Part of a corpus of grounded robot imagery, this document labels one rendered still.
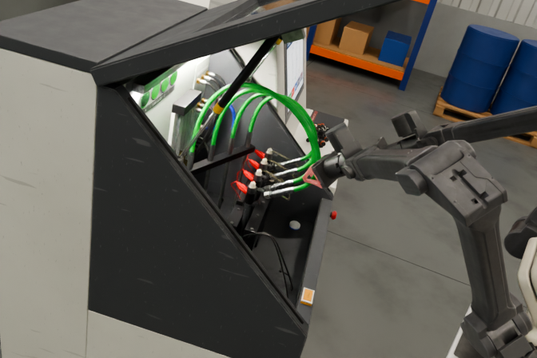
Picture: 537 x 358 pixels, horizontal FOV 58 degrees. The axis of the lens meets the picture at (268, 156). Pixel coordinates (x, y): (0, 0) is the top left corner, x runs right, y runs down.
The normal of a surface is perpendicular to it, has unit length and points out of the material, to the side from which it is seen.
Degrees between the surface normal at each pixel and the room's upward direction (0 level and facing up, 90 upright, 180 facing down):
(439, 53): 90
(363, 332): 0
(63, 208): 90
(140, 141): 90
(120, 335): 90
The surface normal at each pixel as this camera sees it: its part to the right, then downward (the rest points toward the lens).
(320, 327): 0.20, -0.86
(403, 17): -0.33, 0.39
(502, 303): 0.37, 0.45
